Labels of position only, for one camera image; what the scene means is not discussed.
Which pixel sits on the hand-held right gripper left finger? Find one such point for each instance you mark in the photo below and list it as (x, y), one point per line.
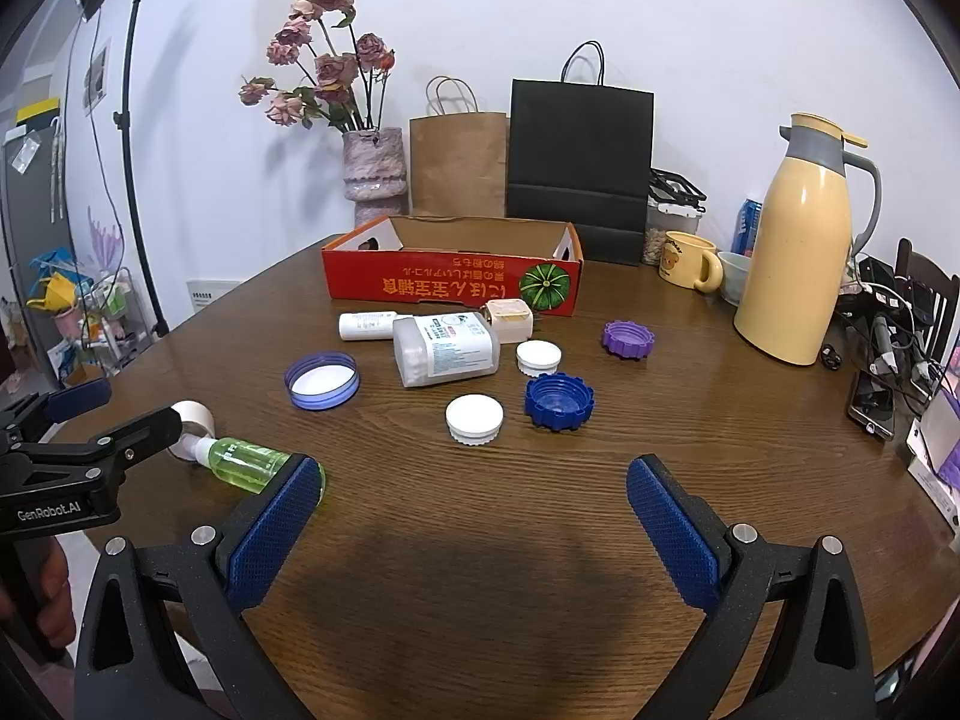
(274, 532)

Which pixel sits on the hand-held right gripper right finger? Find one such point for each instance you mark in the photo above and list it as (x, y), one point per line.
(671, 532)

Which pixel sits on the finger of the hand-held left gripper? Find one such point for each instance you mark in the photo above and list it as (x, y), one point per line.
(79, 397)
(146, 435)

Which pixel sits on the green spray bottle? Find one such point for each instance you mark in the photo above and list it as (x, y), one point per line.
(247, 461)

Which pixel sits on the blue ribbed cap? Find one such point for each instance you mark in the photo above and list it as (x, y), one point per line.
(559, 401)

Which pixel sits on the purple ribbed cap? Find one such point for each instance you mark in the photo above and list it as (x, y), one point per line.
(628, 339)

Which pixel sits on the small white ribbed cap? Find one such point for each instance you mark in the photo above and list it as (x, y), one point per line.
(538, 356)

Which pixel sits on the white tube bottle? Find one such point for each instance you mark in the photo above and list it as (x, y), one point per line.
(366, 326)

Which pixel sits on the wide white ribbed cap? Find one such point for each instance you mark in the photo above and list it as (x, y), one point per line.
(474, 416)

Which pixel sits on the translucent white plastic bottle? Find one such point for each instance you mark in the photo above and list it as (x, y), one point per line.
(450, 349)

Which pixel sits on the beige square plug box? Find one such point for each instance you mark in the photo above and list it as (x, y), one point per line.
(510, 319)

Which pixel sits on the red cardboard box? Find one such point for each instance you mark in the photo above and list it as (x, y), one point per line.
(420, 285)

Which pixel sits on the person's left hand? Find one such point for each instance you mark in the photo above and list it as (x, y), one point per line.
(58, 600)

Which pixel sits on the blue and yellow bags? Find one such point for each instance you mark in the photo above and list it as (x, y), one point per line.
(52, 285)

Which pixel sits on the grey fridge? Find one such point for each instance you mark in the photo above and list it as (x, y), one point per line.
(30, 240)

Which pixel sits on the small black plug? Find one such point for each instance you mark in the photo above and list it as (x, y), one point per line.
(832, 358)

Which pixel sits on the black smartphone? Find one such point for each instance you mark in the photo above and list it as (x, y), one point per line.
(871, 405)

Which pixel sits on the black light stand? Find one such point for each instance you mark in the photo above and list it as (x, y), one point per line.
(135, 165)

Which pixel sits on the white cup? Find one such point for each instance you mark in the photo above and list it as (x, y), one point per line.
(736, 277)

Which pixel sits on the yellow bear mug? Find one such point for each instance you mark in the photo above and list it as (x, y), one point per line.
(684, 264)

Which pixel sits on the white and purple box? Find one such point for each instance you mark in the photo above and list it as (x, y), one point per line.
(937, 450)

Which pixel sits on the yellow box on fridge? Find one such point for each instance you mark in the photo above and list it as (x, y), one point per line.
(37, 109)

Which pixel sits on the yellow thermos jug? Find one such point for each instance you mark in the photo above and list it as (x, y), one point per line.
(795, 255)

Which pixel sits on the blue drink can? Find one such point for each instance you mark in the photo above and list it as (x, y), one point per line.
(746, 229)

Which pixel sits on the clear container with black lid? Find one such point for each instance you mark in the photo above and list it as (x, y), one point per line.
(671, 214)

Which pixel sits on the pink textured vase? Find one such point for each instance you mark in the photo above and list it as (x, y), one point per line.
(373, 165)

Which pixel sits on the dark wooden chair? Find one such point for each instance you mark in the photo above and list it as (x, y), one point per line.
(926, 270)

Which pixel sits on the black paper bag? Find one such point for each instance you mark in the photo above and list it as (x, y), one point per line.
(577, 165)

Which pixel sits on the dried pink roses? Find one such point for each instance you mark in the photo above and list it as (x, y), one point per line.
(330, 71)

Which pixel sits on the brown paper bag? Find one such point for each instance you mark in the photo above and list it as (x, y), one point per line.
(457, 165)

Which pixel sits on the wall picture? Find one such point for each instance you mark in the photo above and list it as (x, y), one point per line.
(97, 79)

